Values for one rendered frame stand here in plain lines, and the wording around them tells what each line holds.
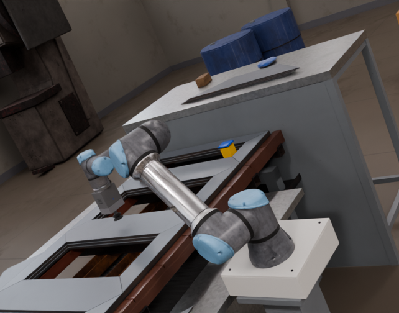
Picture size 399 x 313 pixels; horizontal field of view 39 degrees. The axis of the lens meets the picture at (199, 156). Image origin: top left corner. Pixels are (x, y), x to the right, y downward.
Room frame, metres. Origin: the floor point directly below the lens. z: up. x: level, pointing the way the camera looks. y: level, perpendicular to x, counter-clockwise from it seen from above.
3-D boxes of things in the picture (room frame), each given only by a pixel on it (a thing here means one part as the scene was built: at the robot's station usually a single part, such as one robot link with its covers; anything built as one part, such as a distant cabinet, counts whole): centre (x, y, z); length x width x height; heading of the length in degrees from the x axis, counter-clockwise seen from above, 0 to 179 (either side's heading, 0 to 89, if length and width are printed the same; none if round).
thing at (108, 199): (2.25, 0.42, 0.99); 0.10 x 0.09 x 0.16; 44
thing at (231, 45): (6.18, -1.04, 0.45); 1.23 x 0.78 x 0.91; 136
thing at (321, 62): (3.04, -0.36, 1.03); 1.30 x 0.60 x 0.04; 51
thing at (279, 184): (2.58, -0.28, 0.34); 0.06 x 0.06 x 0.68; 51
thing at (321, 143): (2.82, -0.18, 0.51); 1.30 x 0.04 x 1.01; 51
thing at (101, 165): (2.16, 0.36, 1.15); 0.11 x 0.11 x 0.08; 28
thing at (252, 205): (1.62, -0.07, 0.94); 0.13 x 0.12 x 0.14; 118
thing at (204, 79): (3.34, -0.21, 1.08); 0.10 x 0.06 x 0.05; 150
